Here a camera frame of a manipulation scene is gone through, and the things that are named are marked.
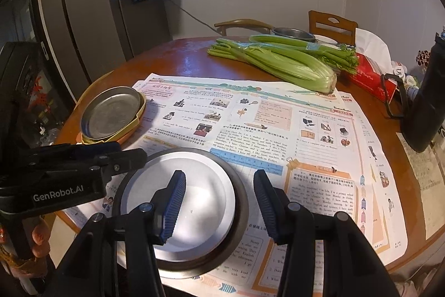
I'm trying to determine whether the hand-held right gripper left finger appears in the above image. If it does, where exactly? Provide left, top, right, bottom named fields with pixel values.
left=45, top=170, right=187, bottom=297

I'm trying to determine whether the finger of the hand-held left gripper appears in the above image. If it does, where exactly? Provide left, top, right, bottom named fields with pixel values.
left=21, top=141, right=120, bottom=165
left=31, top=148, right=148, bottom=181

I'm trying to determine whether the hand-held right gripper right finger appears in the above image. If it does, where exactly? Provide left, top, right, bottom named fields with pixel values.
left=253, top=169, right=392, bottom=297

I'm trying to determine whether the stainless steel bowl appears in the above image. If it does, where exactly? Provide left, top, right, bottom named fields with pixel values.
left=116, top=148, right=250, bottom=273

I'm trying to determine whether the round metal plate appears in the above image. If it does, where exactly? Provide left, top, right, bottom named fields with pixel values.
left=81, top=86, right=144, bottom=140

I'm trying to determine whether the yellow shell-shaped plate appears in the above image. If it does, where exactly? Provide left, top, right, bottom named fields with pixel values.
left=83, top=92, right=147, bottom=144

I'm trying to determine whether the person's left hand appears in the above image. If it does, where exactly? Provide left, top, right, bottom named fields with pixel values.
left=31, top=217, right=53, bottom=259

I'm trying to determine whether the glass-door cabinet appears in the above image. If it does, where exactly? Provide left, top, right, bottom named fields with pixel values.
left=0, top=0, right=80, bottom=148

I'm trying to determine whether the colourful printed newspaper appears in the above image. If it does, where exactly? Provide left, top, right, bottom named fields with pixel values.
left=63, top=74, right=409, bottom=297

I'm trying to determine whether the grey refrigerator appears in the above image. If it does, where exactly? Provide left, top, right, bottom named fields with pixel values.
left=36, top=0, right=138, bottom=106

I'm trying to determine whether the green celery bunch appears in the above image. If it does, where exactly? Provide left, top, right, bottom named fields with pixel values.
left=207, top=38, right=338, bottom=95
left=248, top=34, right=360, bottom=75

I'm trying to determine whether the cream paper sheet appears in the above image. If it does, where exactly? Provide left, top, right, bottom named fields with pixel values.
left=396, top=130, right=445, bottom=242

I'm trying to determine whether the red tissue pack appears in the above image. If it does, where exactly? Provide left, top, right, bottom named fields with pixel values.
left=349, top=27, right=406, bottom=103

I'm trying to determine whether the small metal bowl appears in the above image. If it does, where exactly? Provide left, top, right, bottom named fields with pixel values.
left=272, top=27, right=317, bottom=43

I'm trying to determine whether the curved-back wooden chair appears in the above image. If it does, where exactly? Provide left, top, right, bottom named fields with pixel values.
left=214, top=19, right=275, bottom=37

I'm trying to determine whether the wooden chair with cut-out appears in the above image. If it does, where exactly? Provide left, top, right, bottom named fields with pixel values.
left=309, top=10, right=359, bottom=46

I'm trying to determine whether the white cup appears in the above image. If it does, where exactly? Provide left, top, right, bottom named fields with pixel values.
left=391, top=60, right=408, bottom=79

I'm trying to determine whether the black thermos bottle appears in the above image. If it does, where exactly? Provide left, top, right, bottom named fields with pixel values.
left=380, top=25, right=445, bottom=153

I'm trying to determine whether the brown dotted bouquet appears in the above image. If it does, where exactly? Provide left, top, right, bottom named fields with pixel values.
left=415, top=50, right=432, bottom=68

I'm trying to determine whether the grey wall cable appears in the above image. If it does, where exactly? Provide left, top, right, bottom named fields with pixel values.
left=172, top=1, right=226, bottom=36

